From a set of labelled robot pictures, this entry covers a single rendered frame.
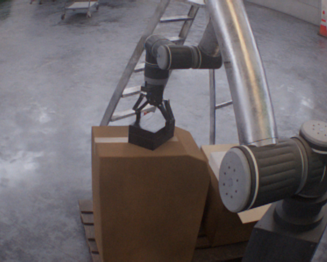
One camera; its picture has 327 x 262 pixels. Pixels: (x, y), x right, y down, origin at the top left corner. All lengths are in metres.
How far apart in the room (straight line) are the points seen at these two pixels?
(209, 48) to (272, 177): 0.93
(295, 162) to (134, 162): 1.12
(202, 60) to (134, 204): 0.75
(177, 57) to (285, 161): 0.91
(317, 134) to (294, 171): 0.18
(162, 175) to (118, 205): 0.26
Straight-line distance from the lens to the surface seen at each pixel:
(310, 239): 1.69
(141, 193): 2.54
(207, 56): 2.27
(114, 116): 4.58
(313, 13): 12.71
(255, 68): 1.55
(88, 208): 3.38
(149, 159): 2.45
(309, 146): 1.58
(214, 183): 3.04
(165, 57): 2.22
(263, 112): 1.51
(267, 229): 1.71
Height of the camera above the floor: 2.02
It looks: 24 degrees down
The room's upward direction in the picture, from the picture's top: 5 degrees clockwise
